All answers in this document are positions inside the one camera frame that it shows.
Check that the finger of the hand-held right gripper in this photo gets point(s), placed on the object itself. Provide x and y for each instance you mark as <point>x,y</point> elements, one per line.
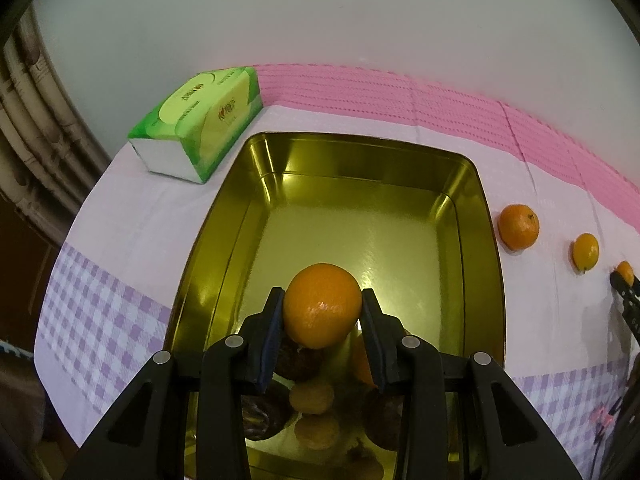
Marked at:
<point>627,300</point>

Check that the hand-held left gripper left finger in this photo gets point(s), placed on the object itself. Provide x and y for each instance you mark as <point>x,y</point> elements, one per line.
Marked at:
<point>272,340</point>

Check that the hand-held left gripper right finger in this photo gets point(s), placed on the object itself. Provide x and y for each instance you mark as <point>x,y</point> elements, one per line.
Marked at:
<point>372,352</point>

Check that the orange mandarin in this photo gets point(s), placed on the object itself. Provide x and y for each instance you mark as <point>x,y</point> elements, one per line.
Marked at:
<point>361,360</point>
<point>586,251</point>
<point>625,271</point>
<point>322,305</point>
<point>520,226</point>

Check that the dark brown passion fruit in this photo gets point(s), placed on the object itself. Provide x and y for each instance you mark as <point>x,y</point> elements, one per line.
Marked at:
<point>300,364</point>
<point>262,417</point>
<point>382,420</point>

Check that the gold metal tin tray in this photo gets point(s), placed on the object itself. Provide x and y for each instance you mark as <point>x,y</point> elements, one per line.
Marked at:
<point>350,240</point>

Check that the purple checked tablecloth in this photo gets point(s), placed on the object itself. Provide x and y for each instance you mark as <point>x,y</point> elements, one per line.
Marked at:
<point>125,240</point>

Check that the green tissue pack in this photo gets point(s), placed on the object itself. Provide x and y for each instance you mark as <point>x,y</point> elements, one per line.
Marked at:
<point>200,110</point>

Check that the brown ribbed furniture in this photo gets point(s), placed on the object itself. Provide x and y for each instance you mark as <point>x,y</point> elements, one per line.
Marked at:
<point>35,110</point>

